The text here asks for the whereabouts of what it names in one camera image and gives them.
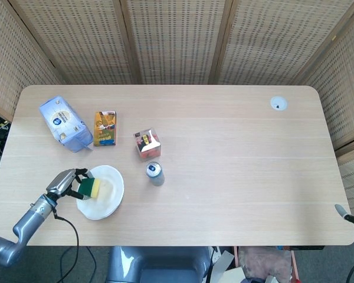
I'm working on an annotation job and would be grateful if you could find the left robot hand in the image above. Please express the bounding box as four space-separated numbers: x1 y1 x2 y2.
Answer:
45 167 95 202

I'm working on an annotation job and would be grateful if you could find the pink plastic bag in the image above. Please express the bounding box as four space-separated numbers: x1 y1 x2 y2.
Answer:
238 246 293 281

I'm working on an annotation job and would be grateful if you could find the woven rattan folding screen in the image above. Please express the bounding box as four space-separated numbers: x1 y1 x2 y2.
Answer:
0 0 354 216

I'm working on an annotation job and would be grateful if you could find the blue tissue pack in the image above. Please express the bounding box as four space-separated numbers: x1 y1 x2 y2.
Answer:
38 94 94 153

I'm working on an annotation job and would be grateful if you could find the white paper plate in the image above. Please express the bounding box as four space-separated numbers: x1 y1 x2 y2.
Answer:
76 164 126 221

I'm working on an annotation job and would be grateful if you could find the blue drink can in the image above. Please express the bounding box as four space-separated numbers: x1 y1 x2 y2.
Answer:
145 161 165 187

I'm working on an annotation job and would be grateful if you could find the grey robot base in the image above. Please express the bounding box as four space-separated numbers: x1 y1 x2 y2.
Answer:
105 245 211 283

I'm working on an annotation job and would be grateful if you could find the clear plastic box with toys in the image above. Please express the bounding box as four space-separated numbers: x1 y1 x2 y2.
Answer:
133 127 162 161

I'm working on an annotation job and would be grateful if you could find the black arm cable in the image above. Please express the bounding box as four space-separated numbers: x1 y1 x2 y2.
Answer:
53 205 81 283

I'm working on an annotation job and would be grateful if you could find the white cardboard piece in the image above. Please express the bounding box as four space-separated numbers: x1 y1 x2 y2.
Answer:
205 249 235 280

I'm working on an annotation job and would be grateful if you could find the yellow and blue carton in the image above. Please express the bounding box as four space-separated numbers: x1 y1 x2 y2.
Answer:
93 110 119 147

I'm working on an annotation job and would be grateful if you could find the green yellow sponge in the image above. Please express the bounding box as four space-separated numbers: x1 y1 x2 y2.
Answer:
77 176 101 200

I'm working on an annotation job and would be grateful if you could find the white cable grommet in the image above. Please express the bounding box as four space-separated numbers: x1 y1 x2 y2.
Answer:
269 96 289 111

